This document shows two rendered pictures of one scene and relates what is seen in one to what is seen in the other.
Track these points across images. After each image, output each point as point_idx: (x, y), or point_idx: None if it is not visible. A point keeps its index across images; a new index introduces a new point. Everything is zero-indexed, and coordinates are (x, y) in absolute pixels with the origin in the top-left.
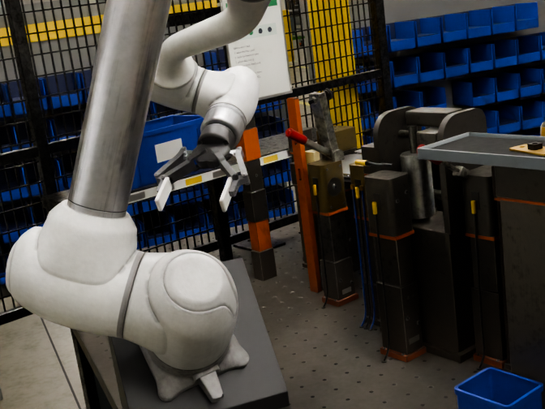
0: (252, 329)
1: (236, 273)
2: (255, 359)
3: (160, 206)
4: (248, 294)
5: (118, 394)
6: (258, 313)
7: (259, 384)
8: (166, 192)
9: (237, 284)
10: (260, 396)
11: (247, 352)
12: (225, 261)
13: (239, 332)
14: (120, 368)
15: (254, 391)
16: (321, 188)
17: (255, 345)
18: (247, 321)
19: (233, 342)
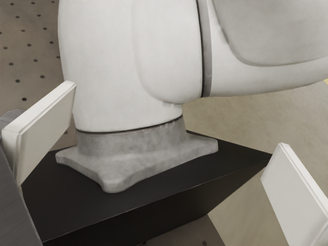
0: (43, 179)
1: (55, 219)
2: (47, 164)
3: (268, 164)
4: (37, 203)
5: (214, 238)
6: (28, 191)
7: (47, 155)
8: (288, 205)
9: (56, 207)
10: (48, 152)
11: (55, 165)
12: (76, 228)
13: (63, 173)
14: (199, 133)
15: (54, 152)
16: None
17: (42, 171)
18: (48, 182)
19: (73, 150)
